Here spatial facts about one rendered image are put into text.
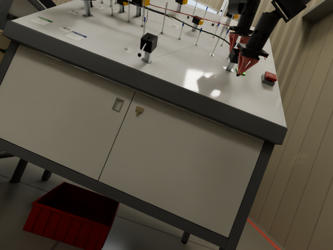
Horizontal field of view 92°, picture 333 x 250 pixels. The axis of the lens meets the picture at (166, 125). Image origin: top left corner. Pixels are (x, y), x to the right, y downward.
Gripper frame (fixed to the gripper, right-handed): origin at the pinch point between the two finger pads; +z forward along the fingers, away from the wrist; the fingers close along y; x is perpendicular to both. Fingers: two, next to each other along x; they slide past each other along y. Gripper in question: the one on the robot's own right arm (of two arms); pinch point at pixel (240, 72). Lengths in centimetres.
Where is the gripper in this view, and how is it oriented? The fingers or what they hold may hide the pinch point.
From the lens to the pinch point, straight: 74.0
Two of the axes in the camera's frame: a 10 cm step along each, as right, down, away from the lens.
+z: -2.2, 7.3, 6.5
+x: -0.5, 6.6, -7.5
